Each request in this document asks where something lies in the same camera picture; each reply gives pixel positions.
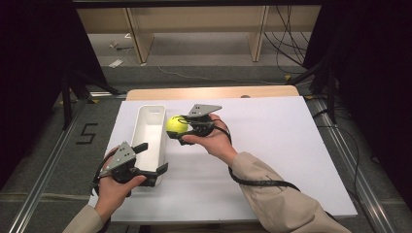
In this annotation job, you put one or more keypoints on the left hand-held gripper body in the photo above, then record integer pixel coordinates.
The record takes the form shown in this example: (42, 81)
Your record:
(122, 156)

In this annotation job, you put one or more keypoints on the person's left hand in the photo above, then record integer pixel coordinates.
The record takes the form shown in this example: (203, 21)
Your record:
(110, 194)

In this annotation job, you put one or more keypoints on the short aluminium floor rail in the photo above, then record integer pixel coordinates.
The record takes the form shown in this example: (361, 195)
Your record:
(108, 94)

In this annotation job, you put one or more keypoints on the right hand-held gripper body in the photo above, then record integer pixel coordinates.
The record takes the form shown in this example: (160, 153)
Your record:
(202, 111)

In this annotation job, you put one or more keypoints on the white table board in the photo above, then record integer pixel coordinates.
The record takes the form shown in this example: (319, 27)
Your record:
(275, 136)

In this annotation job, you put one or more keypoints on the person's right hand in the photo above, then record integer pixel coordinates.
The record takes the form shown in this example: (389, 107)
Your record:
(217, 140)

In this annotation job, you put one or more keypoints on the black frame bar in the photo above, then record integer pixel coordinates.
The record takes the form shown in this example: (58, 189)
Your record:
(194, 2)

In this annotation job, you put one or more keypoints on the black metal stand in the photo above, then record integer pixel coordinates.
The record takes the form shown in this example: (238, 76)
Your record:
(66, 103)
(330, 97)

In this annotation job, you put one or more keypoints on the dark curtain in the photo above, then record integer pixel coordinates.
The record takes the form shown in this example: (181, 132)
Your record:
(29, 64)
(375, 64)

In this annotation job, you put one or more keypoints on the yellow tennis ball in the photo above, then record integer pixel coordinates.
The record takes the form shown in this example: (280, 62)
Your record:
(175, 126)

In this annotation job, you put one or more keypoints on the long aluminium floor rail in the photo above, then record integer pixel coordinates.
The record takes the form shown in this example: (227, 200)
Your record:
(356, 181)
(42, 181)

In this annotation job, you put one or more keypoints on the white rectangular plastic container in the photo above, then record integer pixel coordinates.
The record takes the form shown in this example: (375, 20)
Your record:
(149, 132)

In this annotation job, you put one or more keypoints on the white paper scrap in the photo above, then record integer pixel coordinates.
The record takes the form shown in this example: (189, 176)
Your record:
(116, 63)

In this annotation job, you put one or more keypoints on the light wooden desk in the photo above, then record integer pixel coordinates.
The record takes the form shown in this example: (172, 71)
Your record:
(194, 19)

